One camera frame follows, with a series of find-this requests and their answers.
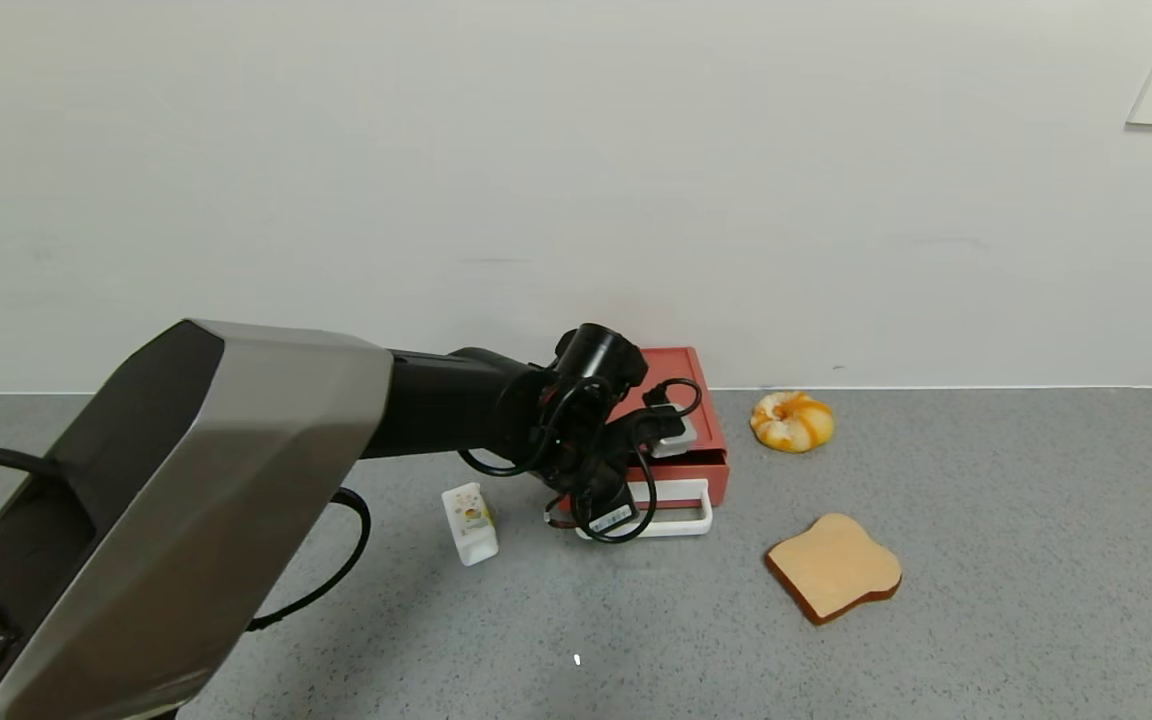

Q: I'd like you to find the small white milk carton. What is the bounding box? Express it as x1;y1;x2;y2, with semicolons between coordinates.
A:
441;482;499;568

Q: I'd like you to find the orange glazed donut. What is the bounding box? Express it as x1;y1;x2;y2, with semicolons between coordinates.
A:
750;391;835;454

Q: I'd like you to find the brown toast slice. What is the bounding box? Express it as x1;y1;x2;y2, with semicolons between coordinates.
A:
765;513;904;627

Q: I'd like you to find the thin black camera cable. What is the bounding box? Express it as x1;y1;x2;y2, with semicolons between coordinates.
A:
456;375;705;546

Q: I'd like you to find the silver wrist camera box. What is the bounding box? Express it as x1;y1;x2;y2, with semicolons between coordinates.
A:
648;403;699;459

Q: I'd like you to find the thick black braided cable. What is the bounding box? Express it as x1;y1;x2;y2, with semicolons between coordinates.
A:
246;488;372;633

